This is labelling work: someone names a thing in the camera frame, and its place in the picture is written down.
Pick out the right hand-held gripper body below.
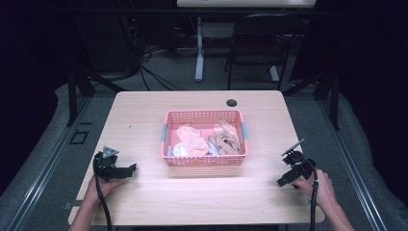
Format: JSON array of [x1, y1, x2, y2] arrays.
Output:
[[281, 138, 318, 181]]

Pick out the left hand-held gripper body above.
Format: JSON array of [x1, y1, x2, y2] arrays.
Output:
[[92, 145, 127, 182]]

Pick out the person's left hand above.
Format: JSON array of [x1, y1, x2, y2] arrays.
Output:
[[86, 174, 127, 206]]

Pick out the person's right hand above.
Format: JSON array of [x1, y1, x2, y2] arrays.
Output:
[[291, 168, 339, 210]]

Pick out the white and blue cloth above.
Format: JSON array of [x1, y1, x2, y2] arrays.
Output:
[[166, 141, 221, 158]]

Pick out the pink sock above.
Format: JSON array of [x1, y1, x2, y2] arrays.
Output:
[[175, 123, 210, 158]]

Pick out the pink plastic basket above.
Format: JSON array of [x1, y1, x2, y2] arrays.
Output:
[[160, 109, 249, 167]]

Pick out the tan sock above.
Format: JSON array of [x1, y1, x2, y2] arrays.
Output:
[[208, 118, 242, 156]]

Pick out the black metal stand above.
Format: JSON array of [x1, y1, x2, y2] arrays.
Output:
[[65, 47, 126, 127], [282, 64, 341, 131]]

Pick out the black chair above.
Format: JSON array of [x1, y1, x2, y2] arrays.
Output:
[[224, 13, 304, 91]]

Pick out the white desk leg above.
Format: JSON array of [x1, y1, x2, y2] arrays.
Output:
[[194, 15, 205, 83]]

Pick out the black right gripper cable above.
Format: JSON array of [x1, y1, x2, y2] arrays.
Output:
[[308, 167, 319, 231]]

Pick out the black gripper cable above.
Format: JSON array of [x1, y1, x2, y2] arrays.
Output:
[[92, 153, 114, 231], [308, 167, 319, 231]]

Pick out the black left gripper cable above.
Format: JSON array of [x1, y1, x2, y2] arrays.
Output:
[[92, 153, 114, 231]]

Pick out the aluminium floor rail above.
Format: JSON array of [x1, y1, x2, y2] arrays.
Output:
[[316, 98, 390, 231], [6, 95, 94, 231]]

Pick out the black floor cables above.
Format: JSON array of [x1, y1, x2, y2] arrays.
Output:
[[121, 18, 200, 92]]

